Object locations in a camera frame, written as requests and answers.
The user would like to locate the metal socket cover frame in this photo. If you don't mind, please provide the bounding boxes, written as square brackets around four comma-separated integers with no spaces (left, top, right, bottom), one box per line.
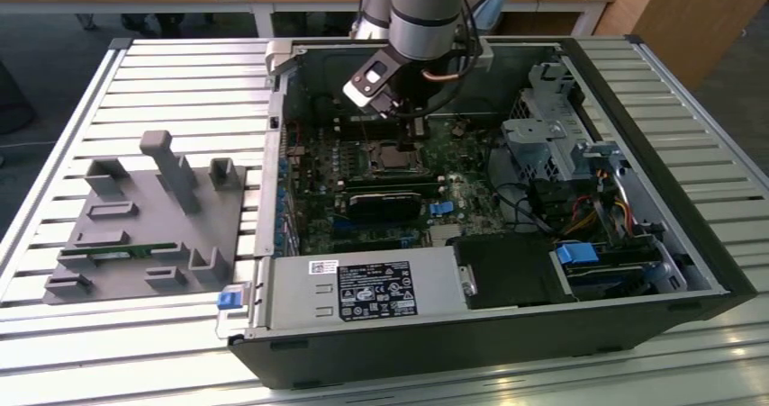
[368,142,427,175]

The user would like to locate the silver topped CPU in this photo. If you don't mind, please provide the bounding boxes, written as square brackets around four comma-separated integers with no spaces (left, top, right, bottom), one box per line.
[378,150,415,169]

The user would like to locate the CPU socket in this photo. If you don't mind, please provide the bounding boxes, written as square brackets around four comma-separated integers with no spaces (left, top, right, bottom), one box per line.
[364,140,429,176]

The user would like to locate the silver metal drive cage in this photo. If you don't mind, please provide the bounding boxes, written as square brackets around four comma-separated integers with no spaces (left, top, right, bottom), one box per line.
[498,61,607,186]

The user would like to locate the pale blue teach pendant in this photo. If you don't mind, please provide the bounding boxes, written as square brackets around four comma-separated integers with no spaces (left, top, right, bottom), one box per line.
[471,0,513,32]

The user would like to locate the green motherboard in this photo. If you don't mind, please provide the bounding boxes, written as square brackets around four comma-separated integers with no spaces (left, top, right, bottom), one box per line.
[279,113,511,257]

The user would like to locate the black graphics card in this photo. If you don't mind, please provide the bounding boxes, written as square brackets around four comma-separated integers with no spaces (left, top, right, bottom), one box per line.
[343,191,427,223]

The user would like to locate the silver finned heatsink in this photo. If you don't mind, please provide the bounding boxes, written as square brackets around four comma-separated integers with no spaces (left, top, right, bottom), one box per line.
[426,224,463,248]

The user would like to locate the blue disk carrier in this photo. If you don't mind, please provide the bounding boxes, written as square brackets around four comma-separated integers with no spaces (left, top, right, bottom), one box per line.
[555,241,601,268]

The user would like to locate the wooden cabinet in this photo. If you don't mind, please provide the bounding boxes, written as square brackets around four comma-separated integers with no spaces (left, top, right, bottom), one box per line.
[591,0,752,93]

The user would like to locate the silver power supply unit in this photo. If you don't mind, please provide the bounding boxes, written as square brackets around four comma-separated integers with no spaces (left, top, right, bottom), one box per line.
[256,255,479,333]

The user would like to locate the black disk drive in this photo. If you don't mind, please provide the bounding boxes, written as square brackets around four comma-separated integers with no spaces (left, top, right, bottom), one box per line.
[563,261,659,297]

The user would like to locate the grey parts rack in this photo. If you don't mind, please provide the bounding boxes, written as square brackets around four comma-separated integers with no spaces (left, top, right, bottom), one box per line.
[41,129,251,307]

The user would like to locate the green RAM stick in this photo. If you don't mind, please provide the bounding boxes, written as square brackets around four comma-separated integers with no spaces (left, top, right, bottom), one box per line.
[59,241,183,260]

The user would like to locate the silver rimmed wrist camera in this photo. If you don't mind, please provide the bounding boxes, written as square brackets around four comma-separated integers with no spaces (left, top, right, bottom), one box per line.
[342,57,403,111]

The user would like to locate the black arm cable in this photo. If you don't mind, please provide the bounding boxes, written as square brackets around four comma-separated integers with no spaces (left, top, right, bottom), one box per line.
[453,0,489,86]

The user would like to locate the black cable bundle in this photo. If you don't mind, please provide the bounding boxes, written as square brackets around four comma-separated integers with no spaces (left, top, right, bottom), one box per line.
[489,180,558,236]

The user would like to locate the yellow red power wires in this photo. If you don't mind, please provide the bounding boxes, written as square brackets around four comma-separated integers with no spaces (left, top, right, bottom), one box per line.
[563,194,635,239]

